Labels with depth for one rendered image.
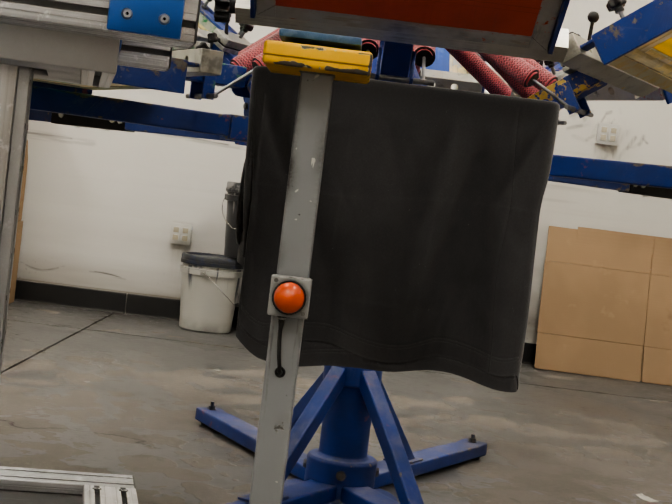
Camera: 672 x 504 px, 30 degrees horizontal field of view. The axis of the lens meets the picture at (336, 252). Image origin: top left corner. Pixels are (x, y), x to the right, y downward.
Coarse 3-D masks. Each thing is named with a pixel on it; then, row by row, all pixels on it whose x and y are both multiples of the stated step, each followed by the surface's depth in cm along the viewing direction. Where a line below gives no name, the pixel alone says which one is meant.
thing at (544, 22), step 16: (256, 0) 247; (272, 0) 246; (544, 0) 237; (560, 0) 237; (272, 16) 250; (288, 16) 250; (304, 16) 249; (320, 16) 249; (336, 16) 248; (352, 16) 248; (544, 16) 241; (400, 32) 250; (416, 32) 250; (432, 32) 249; (448, 32) 249; (464, 32) 248; (480, 32) 248; (496, 32) 247; (544, 32) 246; (544, 48) 250
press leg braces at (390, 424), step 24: (336, 384) 309; (360, 384) 312; (312, 408) 304; (384, 408) 306; (312, 432) 302; (384, 432) 301; (288, 456) 294; (384, 456) 300; (408, 456) 349; (408, 480) 293
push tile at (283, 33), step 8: (280, 32) 149; (288, 32) 149; (296, 32) 149; (304, 32) 149; (312, 32) 149; (288, 40) 153; (296, 40) 152; (304, 40) 151; (312, 40) 150; (320, 40) 149; (328, 40) 149; (336, 40) 149; (344, 40) 149; (352, 40) 149; (360, 40) 149; (344, 48) 154; (352, 48) 153; (360, 48) 153
